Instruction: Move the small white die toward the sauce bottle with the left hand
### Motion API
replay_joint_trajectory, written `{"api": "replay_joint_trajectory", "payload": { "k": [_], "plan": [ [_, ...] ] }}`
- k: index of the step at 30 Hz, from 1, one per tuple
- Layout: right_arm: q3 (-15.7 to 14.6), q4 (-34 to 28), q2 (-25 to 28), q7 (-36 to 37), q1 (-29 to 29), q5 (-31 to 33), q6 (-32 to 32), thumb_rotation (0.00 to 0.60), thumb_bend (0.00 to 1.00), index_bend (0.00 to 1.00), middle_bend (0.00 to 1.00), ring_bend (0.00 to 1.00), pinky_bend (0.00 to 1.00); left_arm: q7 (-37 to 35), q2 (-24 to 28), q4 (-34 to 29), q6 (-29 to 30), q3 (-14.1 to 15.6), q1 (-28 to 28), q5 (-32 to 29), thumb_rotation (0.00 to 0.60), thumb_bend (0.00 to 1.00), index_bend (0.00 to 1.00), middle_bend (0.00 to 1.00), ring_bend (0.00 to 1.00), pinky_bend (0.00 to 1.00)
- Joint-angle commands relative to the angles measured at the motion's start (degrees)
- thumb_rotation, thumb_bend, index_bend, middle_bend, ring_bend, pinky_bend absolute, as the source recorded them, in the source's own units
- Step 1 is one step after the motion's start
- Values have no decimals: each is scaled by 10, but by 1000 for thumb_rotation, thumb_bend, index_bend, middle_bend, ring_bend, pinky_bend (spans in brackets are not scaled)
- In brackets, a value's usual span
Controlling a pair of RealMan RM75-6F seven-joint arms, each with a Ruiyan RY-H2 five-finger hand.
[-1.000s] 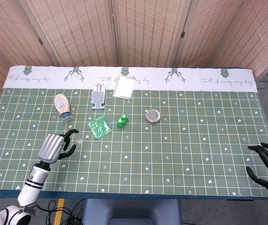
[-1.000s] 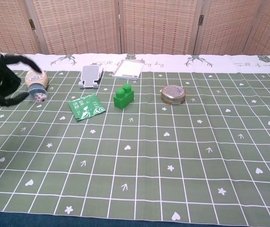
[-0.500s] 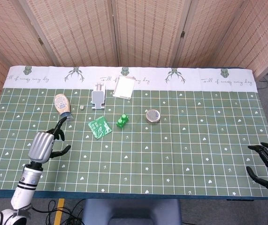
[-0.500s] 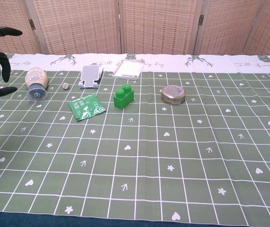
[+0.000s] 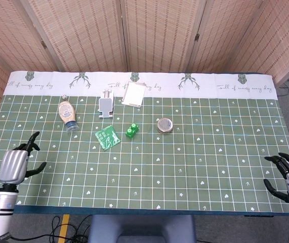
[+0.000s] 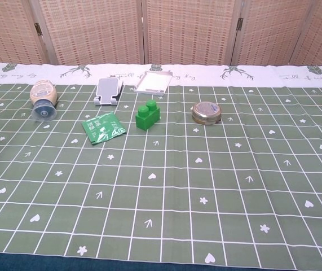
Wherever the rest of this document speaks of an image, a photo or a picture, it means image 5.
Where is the white shallow box tray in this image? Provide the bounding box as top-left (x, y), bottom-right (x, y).
top-left (120, 81), bottom-right (146, 108)

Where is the round metal tin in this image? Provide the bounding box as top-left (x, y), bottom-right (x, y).
top-left (156, 117), bottom-right (174, 135)

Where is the mayonnaise squeeze bottle blue cap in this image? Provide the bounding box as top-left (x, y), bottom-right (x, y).
top-left (58, 100), bottom-right (80, 133)

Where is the green grid patterned tablecloth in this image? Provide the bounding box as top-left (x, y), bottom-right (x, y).
top-left (0, 70), bottom-right (289, 216)

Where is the woven bamboo folding screen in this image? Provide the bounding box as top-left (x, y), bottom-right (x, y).
top-left (0, 0), bottom-right (289, 127)

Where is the green toy building block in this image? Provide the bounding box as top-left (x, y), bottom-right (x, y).
top-left (125, 123), bottom-right (140, 140)

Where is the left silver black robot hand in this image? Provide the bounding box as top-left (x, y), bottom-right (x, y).
top-left (0, 131), bottom-right (47, 184)

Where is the green tea packet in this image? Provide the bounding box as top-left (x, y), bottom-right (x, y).
top-left (95, 125), bottom-right (122, 152)

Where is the grey blister pack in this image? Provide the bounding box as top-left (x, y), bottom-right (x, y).
top-left (98, 89), bottom-right (115, 120)

